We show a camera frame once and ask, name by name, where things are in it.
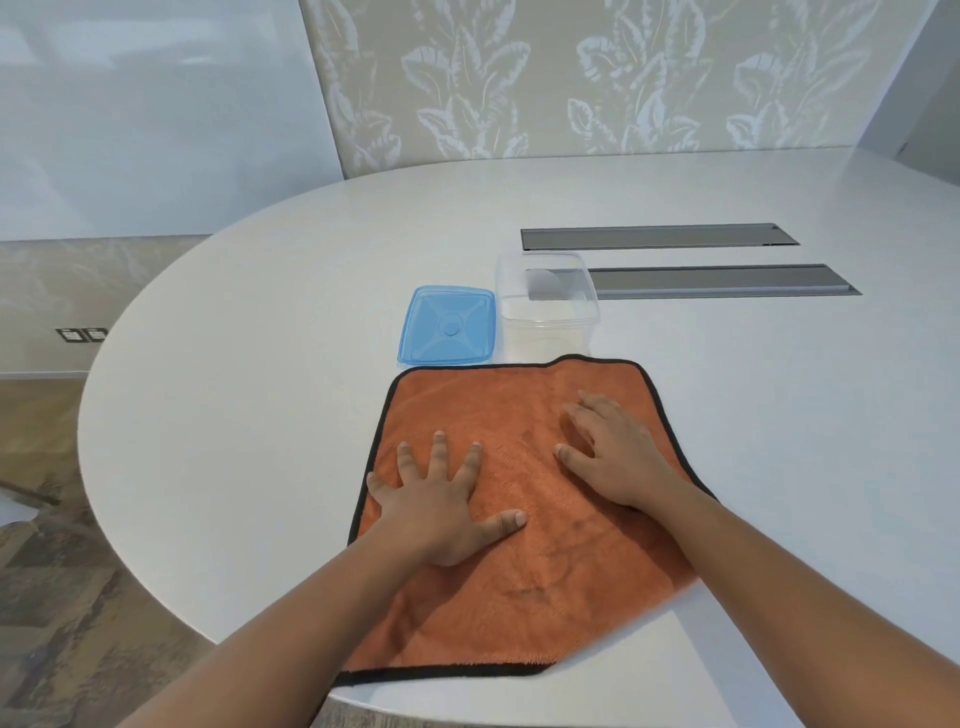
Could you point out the person's left hand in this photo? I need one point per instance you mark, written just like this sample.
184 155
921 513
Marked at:
435 517

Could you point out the person's right hand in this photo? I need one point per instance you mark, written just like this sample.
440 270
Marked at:
626 465

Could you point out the person's left thumb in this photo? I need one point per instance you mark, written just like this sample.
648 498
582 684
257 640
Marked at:
504 525

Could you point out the person's left middle finger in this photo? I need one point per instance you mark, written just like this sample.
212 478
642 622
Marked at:
440 457

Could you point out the person's left little finger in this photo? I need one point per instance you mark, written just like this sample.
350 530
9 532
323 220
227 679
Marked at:
379 489

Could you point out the person's right thumb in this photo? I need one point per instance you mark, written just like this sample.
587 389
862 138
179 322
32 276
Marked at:
574 459

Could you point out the orange cloth with black trim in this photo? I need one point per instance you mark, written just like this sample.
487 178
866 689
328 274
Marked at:
555 555

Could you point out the person's right forearm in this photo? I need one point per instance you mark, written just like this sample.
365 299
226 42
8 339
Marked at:
787 600

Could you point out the person's left forearm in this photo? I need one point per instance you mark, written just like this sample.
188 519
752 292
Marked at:
292 630

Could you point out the blue plastic container lid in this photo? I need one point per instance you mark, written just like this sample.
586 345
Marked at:
448 328

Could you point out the clear plastic container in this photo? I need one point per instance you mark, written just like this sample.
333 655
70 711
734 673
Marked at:
547 307

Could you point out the wall socket plate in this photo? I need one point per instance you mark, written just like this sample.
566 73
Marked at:
81 334

